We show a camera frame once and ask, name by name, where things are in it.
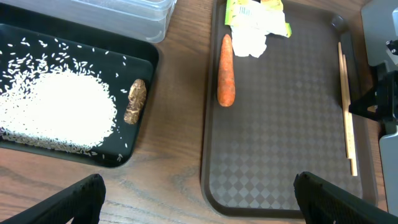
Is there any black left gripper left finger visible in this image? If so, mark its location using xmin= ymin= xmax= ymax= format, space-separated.
xmin=2 ymin=174 xmax=106 ymax=224

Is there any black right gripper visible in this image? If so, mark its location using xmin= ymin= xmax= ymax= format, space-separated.
xmin=349 ymin=70 xmax=397 ymax=134

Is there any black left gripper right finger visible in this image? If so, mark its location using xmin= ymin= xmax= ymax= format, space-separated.
xmin=294 ymin=172 xmax=397 ymax=224

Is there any wooden chopstick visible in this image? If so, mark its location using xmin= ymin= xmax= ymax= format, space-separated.
xmin=338 ymin=42 xmax=352 ymax=159
xmin=343 ymin=55 xmax=358 ymax=176

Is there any yellow green snack wrapper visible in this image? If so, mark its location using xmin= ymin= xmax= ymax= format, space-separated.
xmin=224 ymin=0 xmax=292 ymax=38

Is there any white napkin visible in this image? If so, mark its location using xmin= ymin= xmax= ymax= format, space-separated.
xmin=231 ymin=26 xmax=267 ymax=58

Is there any orange carrot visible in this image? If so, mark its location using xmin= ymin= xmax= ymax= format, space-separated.
xmin=217 ymin=34 xmax=236 ymax=107

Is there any grey plastic dishwasher rack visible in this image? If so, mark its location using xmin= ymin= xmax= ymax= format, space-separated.
xmin=361 ymin=0 xmax=397 ymax=216

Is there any brown serving tray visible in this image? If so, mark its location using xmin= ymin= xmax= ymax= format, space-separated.
xmin=201 ymin=1 xmax=377 ymax=219

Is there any white rice pile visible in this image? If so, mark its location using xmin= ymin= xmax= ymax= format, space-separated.
xmin=1 ymin=34 xmax=132 ymax=163

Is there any black tray bin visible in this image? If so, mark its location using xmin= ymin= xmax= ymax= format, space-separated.
xmin=1 ymin=3 xmax=159 ymax=167

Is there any clear plastic bin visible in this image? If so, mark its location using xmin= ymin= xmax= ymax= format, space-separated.
xmin=1 ymin=0 xmax=177 ymax=43

